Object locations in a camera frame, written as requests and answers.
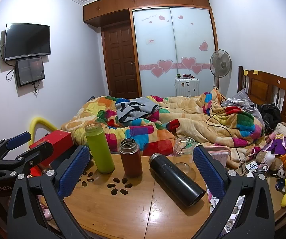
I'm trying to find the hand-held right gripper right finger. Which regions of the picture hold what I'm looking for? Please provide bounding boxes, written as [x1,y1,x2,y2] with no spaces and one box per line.
[193,145,276,239]

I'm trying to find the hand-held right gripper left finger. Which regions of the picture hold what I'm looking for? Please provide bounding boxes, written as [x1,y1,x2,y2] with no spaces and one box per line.
[7,145,91,239]

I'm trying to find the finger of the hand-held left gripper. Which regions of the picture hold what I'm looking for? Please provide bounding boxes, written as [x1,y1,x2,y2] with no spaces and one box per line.
[0,131,32,165]
[0,141,54,180]

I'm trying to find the clear glass cup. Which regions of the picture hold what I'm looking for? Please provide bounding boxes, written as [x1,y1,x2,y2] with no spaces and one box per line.
[173,136,196,180]

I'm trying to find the black thermos cup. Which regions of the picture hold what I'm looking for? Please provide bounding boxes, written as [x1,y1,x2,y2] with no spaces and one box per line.
[149,153,206,208]

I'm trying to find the green bottle cup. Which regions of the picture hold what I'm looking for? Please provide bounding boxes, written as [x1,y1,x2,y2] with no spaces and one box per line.
[85,123,115,174]

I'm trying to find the red-brown thermos cup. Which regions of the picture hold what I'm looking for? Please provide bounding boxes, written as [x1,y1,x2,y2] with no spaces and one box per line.
[119,138,143,178]

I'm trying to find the pink case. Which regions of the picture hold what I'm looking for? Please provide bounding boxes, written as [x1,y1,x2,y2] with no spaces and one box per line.
[205,146,230,167]

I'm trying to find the red box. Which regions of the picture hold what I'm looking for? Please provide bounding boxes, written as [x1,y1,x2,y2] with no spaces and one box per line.
[29,130,74,173]

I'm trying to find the yellow foam tube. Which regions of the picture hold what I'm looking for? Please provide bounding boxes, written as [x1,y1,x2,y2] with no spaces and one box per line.
[28,117,58,143]

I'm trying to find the white power strip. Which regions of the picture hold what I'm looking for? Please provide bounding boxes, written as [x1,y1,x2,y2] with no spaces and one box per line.
[243,161,268,175]

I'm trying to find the colourful patchwork blanket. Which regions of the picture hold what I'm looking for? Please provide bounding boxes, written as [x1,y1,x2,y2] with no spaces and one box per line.
[60,87,267,165]

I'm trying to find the white squeeze bottle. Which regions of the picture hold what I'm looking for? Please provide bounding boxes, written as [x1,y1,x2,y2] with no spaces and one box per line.
[265,149,276,168]

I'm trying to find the purple doll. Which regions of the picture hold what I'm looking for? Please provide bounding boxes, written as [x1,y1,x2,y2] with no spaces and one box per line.
[263,133,286,155]

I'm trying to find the grey pillow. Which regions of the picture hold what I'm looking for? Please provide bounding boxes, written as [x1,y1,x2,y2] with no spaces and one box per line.
[221,88,263,120]

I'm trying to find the black bag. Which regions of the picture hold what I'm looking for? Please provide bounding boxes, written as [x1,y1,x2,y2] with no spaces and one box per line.
[259,103,282,130]

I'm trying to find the white suitcase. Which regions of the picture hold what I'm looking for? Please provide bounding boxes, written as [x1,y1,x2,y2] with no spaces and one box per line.
[175,78,200,97]

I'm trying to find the grey garment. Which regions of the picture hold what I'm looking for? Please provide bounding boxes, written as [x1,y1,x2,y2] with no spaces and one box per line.
[115,97,160,124]

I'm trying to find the wooden bed headboard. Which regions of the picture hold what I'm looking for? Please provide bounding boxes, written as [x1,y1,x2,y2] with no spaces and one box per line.
[238,66,286,133]

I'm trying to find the standing electric fan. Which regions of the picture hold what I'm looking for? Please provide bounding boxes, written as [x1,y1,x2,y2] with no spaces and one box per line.
[209,49,233,90]

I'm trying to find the brown wooden door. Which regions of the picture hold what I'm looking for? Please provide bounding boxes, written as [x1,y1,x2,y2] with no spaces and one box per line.
[101,25,140,97]

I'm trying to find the wooden wardrobe with sliding doors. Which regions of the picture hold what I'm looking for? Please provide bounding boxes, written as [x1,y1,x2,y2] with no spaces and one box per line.
[83,0,220,98]

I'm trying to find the black charging cable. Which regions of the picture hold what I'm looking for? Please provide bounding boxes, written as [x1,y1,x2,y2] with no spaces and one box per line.
[206,102,243,170]

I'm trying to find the small black wall monitor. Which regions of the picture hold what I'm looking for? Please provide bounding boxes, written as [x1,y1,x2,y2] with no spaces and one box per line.
[15,57,46,87]

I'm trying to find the black television cable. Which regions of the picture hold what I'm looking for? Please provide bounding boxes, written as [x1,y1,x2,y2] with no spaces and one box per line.
[0,30,17,80]

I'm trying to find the black wall television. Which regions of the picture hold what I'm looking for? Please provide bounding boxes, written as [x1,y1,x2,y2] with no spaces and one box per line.
[4,23,51,61]

